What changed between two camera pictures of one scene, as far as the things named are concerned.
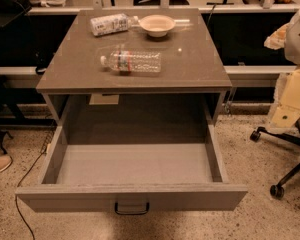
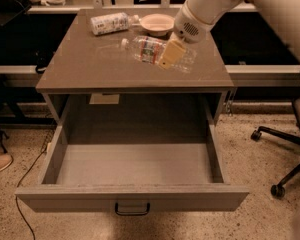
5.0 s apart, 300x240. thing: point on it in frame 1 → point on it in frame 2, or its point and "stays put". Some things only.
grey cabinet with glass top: x=189 y=89 stays put
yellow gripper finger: x=295 y=98 → x=190 y=30
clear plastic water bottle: x=133 y=61 → x=149 y=49
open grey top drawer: x=174 y=167 stays put
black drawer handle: x=134 y=212 stays put
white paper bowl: x=157 y=25 stays put
